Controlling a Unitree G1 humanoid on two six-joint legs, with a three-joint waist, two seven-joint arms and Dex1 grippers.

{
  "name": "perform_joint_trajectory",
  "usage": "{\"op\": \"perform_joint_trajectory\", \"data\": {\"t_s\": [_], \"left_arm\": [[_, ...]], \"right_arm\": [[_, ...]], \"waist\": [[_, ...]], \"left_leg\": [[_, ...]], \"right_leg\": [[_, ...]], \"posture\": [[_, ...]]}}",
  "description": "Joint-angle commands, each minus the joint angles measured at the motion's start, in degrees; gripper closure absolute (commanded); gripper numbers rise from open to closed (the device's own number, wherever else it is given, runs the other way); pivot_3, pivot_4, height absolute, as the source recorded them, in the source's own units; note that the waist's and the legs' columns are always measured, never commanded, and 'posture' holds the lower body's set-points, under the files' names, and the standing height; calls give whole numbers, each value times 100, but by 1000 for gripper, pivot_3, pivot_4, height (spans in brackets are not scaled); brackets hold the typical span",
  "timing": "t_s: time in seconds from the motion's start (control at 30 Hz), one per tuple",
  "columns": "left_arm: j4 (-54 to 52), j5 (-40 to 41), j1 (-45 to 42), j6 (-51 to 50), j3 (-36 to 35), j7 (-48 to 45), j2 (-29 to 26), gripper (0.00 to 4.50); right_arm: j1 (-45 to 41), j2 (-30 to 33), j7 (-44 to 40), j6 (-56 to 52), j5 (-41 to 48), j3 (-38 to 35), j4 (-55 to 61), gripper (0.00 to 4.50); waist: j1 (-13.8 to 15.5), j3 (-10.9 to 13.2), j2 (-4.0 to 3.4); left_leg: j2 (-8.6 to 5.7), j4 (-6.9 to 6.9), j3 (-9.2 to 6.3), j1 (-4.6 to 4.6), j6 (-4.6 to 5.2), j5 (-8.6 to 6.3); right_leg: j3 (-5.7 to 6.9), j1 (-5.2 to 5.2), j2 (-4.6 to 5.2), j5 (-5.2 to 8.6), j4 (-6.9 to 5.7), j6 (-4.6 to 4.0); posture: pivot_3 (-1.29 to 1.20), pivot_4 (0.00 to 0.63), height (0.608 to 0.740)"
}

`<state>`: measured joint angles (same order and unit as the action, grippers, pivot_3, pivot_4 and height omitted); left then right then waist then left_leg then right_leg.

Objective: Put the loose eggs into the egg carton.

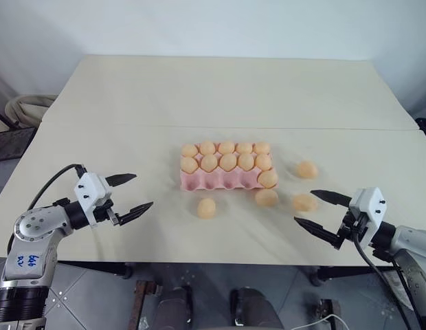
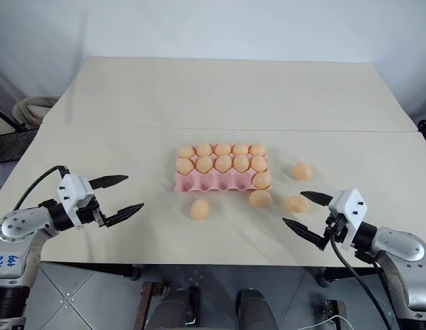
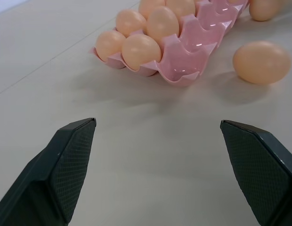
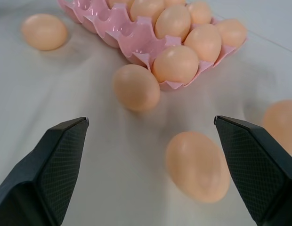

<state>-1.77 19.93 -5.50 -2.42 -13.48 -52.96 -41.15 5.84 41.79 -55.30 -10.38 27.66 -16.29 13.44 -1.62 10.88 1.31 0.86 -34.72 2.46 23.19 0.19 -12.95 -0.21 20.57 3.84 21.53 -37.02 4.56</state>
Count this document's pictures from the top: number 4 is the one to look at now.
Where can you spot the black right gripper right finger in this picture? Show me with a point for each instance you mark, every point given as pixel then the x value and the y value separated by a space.
pixel 256 169

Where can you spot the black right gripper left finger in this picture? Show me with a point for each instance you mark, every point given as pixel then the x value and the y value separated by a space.
pixel 40 179

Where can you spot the pink plastic egg tray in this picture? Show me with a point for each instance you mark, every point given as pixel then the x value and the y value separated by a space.
pixel 127 35

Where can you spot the beige egg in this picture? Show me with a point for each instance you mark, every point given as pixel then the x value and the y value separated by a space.
pixel 175 64
pixel 44 31
pixel 233 31
pixel 281 124
pixel 197 167
pixel 173 22
pixel 136 87
pixel 200 13
pixel 146 9
pixel 203 42

